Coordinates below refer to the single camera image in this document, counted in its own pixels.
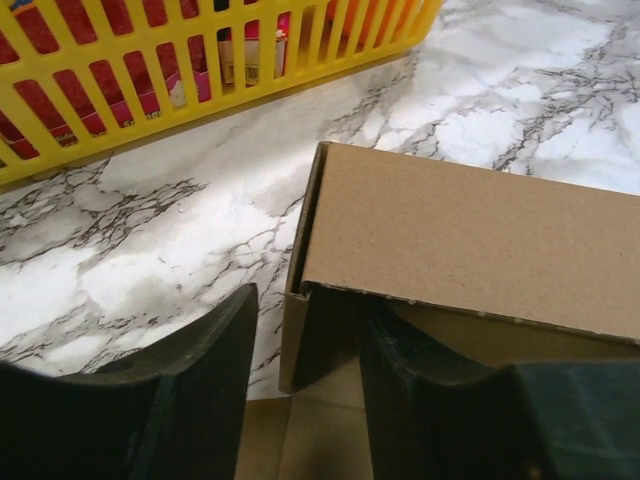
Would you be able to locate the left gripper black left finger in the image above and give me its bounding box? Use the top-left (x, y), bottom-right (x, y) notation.
top-left (1, 284), bottom-right (258, 479)

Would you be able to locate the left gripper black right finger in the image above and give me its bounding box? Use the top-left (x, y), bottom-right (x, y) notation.
top-left (358, 302), bottom-right (639, 479)

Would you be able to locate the brown cardboard box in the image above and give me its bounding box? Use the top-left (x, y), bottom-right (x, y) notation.
top-left (237, 142), bottom-right (639, 479)

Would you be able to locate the yellow plastic shopping basket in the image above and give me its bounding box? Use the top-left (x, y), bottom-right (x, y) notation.
top-left (1, 1), bottom-right (441, 184)

